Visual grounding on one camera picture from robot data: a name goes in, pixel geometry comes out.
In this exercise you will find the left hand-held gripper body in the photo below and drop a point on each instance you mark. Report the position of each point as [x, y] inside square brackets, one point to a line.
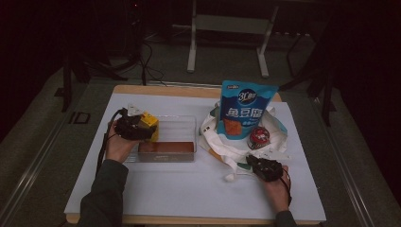
[127, 127]

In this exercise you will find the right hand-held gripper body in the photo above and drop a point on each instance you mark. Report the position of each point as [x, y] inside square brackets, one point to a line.
[268, 170]

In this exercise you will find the yellow carton box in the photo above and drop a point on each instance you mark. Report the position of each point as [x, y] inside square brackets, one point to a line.
[151, 121]

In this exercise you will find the dark candy jar red lid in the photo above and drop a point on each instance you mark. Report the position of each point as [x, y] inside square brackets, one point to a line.
[258, 137]

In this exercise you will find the orange brown box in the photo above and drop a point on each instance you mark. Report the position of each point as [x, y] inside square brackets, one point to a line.
[167, 151]

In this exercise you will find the clear plastic container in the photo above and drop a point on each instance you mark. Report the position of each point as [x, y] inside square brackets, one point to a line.
[176, 129]

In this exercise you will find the white patterned tote bag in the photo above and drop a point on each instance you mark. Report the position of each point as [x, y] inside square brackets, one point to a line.
[220, 151]

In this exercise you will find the blue snack pouch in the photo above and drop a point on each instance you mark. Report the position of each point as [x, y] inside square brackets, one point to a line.
[246, 110]

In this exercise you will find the person's left hand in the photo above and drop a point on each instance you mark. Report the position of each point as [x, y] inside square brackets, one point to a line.
[119, 148]

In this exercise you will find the person's right hand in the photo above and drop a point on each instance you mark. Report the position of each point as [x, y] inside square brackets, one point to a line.
[279, 195]

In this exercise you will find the black floor plate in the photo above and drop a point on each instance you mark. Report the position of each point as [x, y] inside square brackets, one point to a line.
[72, 118]

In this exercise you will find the white table sheet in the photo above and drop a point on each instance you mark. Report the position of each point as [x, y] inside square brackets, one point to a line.
[189, 189]

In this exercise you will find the black tripod stand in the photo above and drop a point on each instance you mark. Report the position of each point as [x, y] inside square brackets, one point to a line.
[66, 78]

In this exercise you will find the black angled stand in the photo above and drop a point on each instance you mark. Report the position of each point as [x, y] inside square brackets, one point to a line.
[327, 94]

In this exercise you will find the grey metal stand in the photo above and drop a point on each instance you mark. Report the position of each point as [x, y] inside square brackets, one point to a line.
[230, 23]

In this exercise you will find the metal floor rail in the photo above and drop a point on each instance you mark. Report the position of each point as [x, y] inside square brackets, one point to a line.
[346, 176]
[31, 170]

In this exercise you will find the black post with red light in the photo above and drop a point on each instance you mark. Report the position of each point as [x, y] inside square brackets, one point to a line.
[135, 31]

